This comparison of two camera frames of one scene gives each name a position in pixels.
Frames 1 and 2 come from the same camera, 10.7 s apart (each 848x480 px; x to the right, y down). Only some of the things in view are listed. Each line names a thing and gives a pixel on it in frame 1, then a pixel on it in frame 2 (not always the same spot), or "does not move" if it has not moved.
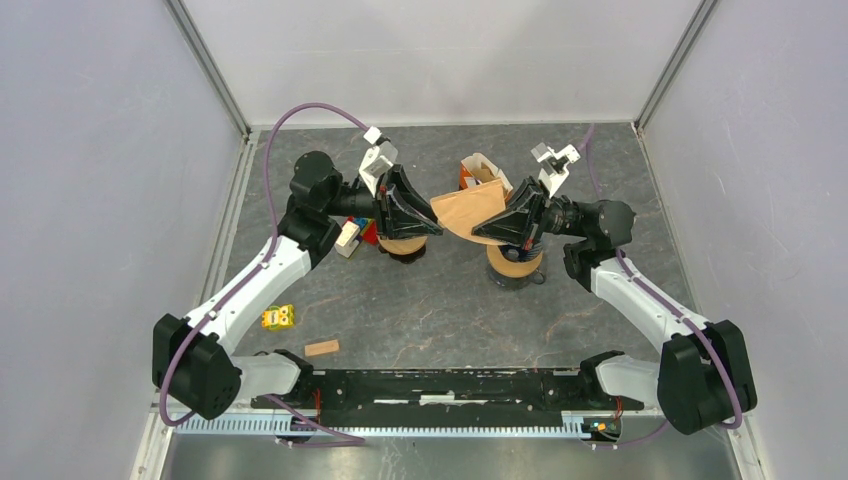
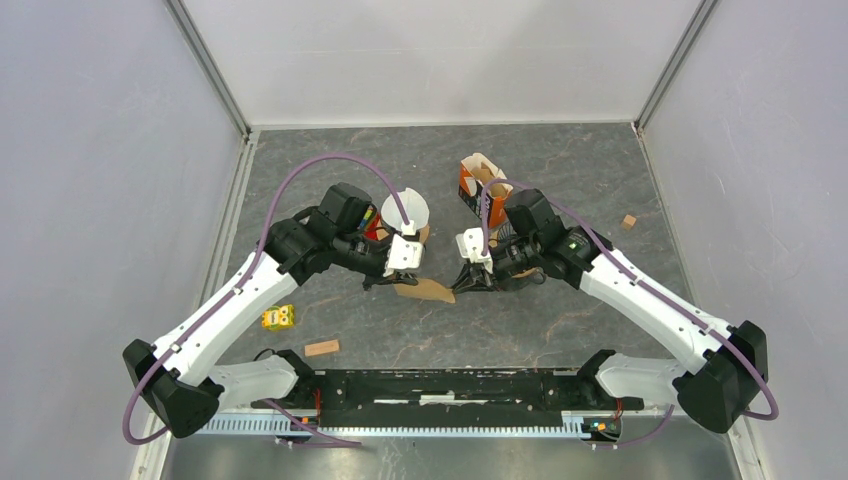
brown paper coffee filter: [463, 211] -> [427, 289]
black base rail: [446, 398] does not move
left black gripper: [402, 211] -> [396, 278]
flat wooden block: [320, 348] does not move
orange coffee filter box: [477, 170] does not move
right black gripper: [521, 222] -> [478, 279]
